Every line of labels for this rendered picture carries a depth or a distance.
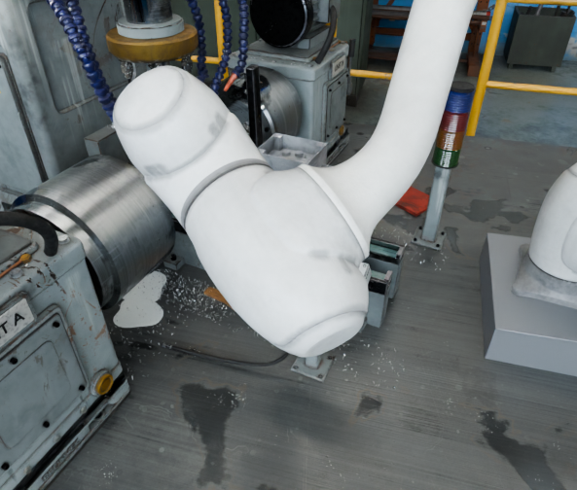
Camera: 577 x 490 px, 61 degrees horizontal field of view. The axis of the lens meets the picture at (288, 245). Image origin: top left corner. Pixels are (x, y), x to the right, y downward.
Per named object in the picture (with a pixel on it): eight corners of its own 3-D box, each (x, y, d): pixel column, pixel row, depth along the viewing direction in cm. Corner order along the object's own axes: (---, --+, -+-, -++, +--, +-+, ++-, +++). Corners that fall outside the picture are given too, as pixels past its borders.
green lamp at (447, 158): (429, 164, 118) (432, 148, 115) (435, 155, 122) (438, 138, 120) (454, 170, 116) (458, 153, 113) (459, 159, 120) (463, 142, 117)
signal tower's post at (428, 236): (410, 243, 131) (439, 87, 106) (417, 227, 137) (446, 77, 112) (440, 251, 129) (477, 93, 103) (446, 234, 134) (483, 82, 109)
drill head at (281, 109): (181, 177, 137) (167, 87, 121) (253, 122, 166) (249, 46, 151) (261, 197, 128) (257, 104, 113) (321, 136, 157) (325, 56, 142)
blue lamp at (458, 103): (440, 111, 110) (444, 90, 107) (445, 101, 114) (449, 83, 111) (467, 115, 108) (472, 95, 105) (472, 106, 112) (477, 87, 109)
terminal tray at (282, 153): (253, 184, 102) (252, 152, 98) (276, 161, 110) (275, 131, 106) (306, 196, 98) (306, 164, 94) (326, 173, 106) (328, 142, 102)
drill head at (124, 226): (-36, 340, 89) (-102, 227, 74) (105, 233, 115) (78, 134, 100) (67, 391, 80) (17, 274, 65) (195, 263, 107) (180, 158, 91)
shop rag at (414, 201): (377, 195, 151) (377, 192, 150) (402, 183, 157) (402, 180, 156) (416, 217, 142) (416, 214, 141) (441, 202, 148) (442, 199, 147)
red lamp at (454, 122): (436, 129, 113) (440, 111, 110) (442, 120, 117) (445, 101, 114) (463, 134, 110) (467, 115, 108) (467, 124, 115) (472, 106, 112)
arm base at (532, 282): (607, 256, 112) (616, 236, 108) (609, 320, 96) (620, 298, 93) (521, 237, 119) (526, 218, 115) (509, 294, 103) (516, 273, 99)
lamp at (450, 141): (432, 148, 115) (436, 129, 113) (438, 138, 120) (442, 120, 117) (458, 153, 113) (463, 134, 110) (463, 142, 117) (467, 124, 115)
